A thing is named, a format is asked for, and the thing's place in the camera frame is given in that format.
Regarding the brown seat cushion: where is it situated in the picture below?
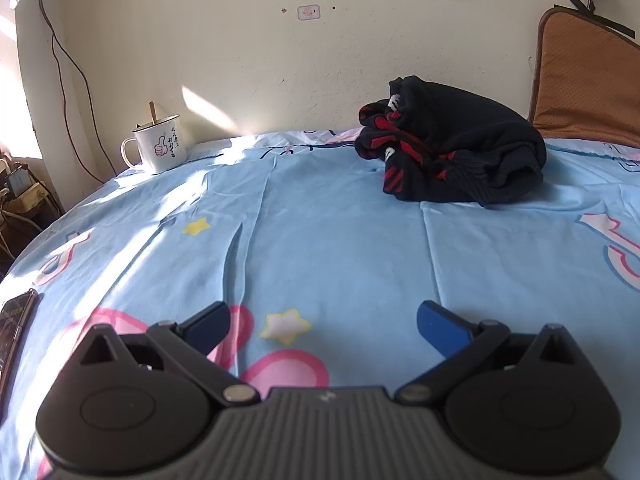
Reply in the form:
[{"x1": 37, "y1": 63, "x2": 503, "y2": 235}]
[{"x1": 529, "y1": 5, "x2": 640, "y2": 148}]

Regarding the beige box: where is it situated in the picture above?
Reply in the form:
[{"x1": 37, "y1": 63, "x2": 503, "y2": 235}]
[{"x1": 9, "y1": 182, "x2": 50, "y2": 212}]

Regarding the dark wall cable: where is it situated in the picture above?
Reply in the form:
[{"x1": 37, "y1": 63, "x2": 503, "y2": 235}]
[{"x1": 32, "y1": 0, "x2": 114, "y2": 182}]

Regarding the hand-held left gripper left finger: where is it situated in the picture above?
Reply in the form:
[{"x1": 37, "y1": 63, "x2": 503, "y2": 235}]
[{"x1": 80, "y1": 301, "x2": 261, "y2": 407}]

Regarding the long black strap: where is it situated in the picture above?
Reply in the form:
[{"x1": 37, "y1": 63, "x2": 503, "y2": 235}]
[{"x1": 554, "y1": 5, "x2": 636, "y2": 39}]

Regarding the black red white patterned sweater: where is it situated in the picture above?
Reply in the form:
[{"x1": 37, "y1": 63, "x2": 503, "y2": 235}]
[{"x1": 354, "y1": 76, "x2": 547, "y2": 207}]

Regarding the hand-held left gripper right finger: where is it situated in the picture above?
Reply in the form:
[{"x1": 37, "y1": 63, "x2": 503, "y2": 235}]
[{"x1": 395, "y1": 301, "x2": 576, "y2": 406}]

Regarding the black smartphone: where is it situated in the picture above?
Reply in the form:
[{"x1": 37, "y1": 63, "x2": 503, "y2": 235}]
[{"x1": 0, "y1": 288, "x2": 40, "y2": 413}]

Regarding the white enamel mug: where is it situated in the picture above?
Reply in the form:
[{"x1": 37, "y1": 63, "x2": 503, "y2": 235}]
[{"x1": 121, "y1": 115, "x2": 187, "y2": 175}]

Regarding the blue printed bed sheet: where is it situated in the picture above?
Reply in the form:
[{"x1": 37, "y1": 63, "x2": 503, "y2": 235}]
[{"x1": 0, "y1": 127, "x2": 640, "y2": 480}]

